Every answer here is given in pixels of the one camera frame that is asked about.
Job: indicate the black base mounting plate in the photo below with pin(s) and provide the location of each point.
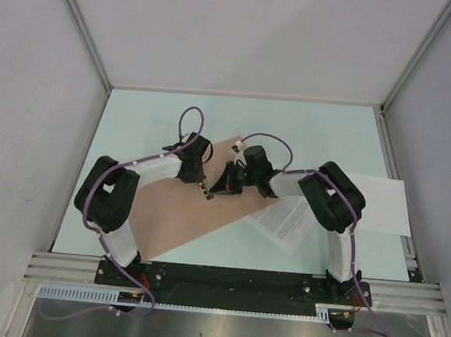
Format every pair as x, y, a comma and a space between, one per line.
303, 287

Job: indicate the aluminium corner post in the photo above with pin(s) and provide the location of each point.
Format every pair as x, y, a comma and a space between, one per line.
88, 43
438, 25

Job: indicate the blank white paper sheet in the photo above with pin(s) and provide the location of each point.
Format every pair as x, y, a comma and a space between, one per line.
379, 201

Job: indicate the aluminium right side rail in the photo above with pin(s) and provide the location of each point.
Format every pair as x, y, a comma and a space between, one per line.
399, 212

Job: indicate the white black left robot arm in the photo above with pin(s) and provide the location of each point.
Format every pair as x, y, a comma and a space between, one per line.
106, 196

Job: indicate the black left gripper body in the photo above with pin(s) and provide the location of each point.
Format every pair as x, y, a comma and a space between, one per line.
195, 174

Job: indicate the printed text paper sheet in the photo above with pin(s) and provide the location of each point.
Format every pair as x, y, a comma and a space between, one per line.
285, 223

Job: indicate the aluminium left corner post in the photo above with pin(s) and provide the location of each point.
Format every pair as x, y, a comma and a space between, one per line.
88, 43

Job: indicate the metal folder clip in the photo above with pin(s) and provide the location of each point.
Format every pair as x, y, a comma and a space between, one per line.
205, 188

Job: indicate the slotted grey cable duct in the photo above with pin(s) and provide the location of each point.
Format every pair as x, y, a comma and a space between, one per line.
123, 299

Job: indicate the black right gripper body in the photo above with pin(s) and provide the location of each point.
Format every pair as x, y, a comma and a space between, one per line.
245, 177

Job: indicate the aluminium right corner post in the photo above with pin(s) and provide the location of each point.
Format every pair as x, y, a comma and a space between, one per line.
438, 25

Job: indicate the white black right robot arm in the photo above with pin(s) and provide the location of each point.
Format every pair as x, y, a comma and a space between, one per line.
333, 198

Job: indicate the aluminium front frame rail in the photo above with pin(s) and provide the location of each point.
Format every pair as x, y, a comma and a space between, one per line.
388, 296

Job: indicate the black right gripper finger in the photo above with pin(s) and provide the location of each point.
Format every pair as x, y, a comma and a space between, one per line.
231, 171
222, 186

